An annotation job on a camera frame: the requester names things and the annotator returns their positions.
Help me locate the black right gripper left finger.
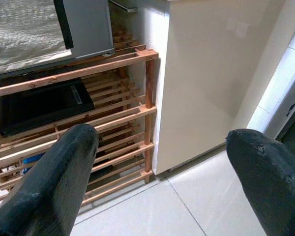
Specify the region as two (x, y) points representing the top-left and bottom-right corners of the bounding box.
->
(0, 123), (100, 236)

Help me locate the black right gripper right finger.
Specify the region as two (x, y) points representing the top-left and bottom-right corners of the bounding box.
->
(225, 128), (295, 236)

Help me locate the small blue object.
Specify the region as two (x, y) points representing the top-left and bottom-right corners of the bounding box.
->
(23, 153), (46, 171)

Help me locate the black flat box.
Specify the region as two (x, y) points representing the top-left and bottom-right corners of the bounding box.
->
(0, 77), (95, 137)

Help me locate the white glossy cabinet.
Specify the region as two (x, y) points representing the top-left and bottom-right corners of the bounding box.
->
(153, 0), (286, 176)

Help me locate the wooden slatted shelf rack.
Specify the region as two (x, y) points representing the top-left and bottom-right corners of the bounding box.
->
(0, 24), (159, 207)

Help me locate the grey woven mat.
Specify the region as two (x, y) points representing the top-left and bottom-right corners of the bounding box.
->
(0, 0), (72, 72)

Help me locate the grey box appliance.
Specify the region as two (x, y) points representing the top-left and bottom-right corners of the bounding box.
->
(53, 0), (115, 59)

